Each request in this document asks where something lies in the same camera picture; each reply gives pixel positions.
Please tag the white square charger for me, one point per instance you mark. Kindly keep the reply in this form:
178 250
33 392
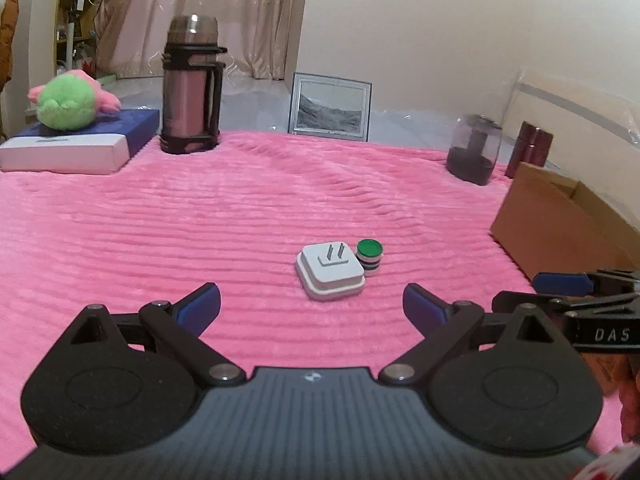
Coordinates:
330 274

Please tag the silver picture frame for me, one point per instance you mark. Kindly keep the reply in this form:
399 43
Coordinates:
330 107

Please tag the small green-capped bottle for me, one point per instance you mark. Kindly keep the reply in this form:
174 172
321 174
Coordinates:
370 248

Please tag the beige patterned curtain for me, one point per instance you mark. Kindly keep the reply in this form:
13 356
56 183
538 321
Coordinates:
225 10

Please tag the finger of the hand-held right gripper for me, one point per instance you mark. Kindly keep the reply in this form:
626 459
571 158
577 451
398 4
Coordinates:
562 284
520 301

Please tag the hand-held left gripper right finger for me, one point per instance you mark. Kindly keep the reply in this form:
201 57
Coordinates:
421 310

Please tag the brown cardboard box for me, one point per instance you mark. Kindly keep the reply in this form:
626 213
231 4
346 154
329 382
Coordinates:
540 220

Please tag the yellow bookshelf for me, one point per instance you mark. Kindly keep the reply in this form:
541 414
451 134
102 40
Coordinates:
75 10

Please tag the dark red cylinder container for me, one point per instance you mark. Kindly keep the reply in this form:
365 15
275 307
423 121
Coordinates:
530 147

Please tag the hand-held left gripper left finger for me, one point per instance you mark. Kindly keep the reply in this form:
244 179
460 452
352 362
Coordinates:
200 308

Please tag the white purple flat box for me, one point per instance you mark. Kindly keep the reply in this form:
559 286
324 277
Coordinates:
60 152

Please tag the brown jacket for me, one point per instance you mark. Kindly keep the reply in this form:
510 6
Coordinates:
6 35

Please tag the person's right hand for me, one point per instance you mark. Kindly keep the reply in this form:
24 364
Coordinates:
631 400

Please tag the pink ribbed blanket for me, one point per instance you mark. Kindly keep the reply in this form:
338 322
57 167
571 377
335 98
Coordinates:
200 220

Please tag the dark glass jar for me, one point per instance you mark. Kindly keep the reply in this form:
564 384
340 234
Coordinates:
472 160

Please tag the green pink plush toy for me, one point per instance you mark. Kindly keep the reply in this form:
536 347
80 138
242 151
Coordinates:
67 102

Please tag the pink steel thermos flask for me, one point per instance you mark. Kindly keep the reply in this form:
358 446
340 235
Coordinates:
185 100

